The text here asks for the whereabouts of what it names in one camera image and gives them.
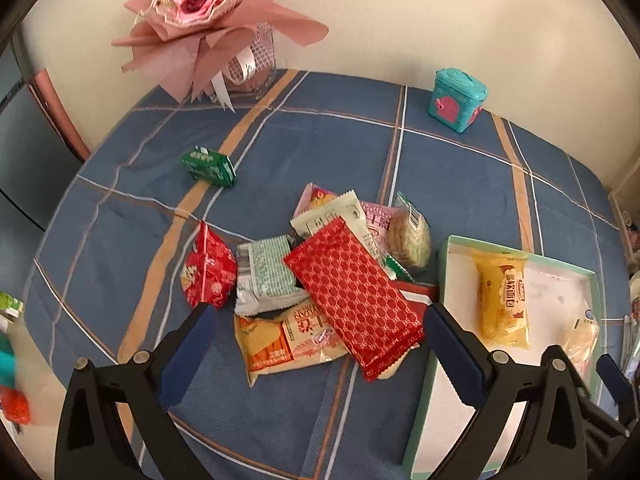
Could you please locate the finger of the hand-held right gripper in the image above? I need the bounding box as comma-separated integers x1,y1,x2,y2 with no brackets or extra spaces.
575,353,633,433

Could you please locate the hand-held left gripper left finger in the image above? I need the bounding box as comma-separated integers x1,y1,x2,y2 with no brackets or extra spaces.
55,301,218,480

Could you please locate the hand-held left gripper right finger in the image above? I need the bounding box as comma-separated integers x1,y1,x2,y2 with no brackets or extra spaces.
422,302,588,480

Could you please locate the dark red snack packet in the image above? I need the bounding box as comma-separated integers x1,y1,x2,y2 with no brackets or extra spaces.
395,280,441,321

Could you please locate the cream swiss roll packet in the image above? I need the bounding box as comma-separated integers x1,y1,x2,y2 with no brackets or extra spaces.
234,297,351,388

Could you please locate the white cardboard box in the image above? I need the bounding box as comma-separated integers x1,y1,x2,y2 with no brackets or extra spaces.
402,234,608,478

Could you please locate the white green snack packet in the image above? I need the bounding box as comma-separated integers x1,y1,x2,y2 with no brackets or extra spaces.
235,235,311,317

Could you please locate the long red patterned packet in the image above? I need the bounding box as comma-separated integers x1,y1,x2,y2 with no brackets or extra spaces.
282,216,425,383

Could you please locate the clear pale bread packet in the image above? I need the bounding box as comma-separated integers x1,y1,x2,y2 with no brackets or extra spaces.
560,300,601,376

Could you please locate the yellow bread packet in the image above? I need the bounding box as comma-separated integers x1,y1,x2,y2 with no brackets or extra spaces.
472,250,531,351

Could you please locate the green edged clear packet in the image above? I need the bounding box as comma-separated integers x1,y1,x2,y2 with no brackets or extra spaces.
382,252,416,283

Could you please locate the clear round cake packet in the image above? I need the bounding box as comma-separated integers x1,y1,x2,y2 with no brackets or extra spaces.
387,191,433,270

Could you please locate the pink swiss roll packet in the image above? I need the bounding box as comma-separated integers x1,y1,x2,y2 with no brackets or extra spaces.
292,182,401,251

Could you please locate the orange red object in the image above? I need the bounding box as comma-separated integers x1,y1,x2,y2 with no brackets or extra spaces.
0,385,32,425

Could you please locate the teal object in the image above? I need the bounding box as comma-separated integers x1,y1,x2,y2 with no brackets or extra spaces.
0,349,18,386

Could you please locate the green white object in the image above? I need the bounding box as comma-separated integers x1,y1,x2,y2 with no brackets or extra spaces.
0,291,25,321

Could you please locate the small green carton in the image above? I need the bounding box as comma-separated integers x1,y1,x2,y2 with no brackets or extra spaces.
180,146,237,188

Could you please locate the blue plaid tablecloth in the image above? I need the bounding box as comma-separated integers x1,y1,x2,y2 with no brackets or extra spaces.
22,67,631,480

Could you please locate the teal toy box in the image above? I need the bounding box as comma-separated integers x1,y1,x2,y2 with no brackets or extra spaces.
427,69,489,134

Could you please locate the clear glass vase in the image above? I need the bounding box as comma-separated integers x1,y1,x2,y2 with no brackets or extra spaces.
212,22,278,102

